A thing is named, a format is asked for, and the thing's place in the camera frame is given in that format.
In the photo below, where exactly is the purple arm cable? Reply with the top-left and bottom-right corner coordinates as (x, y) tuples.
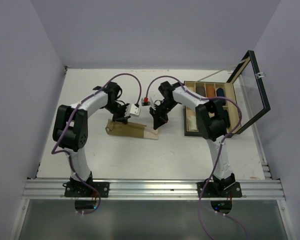
(51, 73), (143, 216)
(144, 74), (250, 240)

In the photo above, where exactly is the rolled cream underwear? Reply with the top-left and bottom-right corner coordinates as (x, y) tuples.
(187, 115), (198, 132)

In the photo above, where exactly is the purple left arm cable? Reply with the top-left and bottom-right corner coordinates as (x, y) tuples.
(51, 73), (143, 216)

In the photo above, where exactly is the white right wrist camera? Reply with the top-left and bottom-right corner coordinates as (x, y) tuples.
(141, 97), (156, 110)

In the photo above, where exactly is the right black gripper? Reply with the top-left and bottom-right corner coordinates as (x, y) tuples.
(150, 99), (178, 129)

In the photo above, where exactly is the aluminium mounting rail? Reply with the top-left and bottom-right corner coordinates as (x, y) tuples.
(21, 178), (285, 201)

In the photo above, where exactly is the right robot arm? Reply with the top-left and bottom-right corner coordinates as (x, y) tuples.
(149, 81), (236, 198)

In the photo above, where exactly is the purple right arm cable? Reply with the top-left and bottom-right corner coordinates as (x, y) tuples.
(144, 74), (250, 240)

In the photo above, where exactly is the rolled navy underwear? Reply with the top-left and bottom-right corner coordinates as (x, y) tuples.
(216, 87), (225, 97)

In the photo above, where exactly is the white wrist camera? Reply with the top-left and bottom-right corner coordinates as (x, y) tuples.
(124, 103), (141, 117)
(141, 97), (156, 110)

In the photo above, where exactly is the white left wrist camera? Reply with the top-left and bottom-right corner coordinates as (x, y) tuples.
(124, 103), (141, 117)

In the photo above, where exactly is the rolled orange underwear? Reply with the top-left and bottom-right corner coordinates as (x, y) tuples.
(206, 85), (216, 98)

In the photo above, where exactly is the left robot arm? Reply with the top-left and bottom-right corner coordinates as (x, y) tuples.
(51, 82), (130, 198)

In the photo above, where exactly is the khaki underwear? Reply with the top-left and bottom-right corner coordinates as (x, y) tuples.
(105, 119), (159, 140)

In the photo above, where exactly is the black compartment storage box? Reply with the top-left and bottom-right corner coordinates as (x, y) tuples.
(184, 50), (271, 135)

